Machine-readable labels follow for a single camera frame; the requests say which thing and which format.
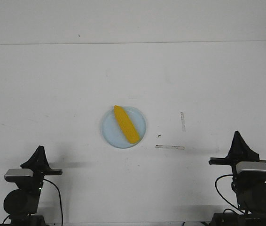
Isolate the yellow corn cob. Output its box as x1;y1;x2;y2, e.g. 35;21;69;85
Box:
113;105;140;144

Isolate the vertical tape strip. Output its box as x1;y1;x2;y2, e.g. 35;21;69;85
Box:
180;112;186;132

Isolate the horizontal tape strip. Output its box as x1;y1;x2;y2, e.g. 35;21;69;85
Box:
155;145;185;150

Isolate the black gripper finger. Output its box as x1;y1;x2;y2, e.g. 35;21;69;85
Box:
238;133;259;161
40;146;51;170
20;145;41;169
226;131;239;158

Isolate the light blue round plate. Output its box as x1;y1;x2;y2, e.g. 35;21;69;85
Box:
101;105;147;149

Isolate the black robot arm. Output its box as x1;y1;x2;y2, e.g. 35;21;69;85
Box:
209;131;266;226
3;145;63;226

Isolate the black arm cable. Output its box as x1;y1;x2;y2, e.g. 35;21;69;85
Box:
1;178;64;226
214;174;244;215

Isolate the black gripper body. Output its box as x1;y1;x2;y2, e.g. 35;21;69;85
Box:
209;157;266;188
31;169;63;195

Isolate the white object at bottom edge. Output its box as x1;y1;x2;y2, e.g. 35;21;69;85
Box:
182;221;204;226

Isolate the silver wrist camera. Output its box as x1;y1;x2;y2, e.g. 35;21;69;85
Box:
235;161;266;180
4;169;33;182

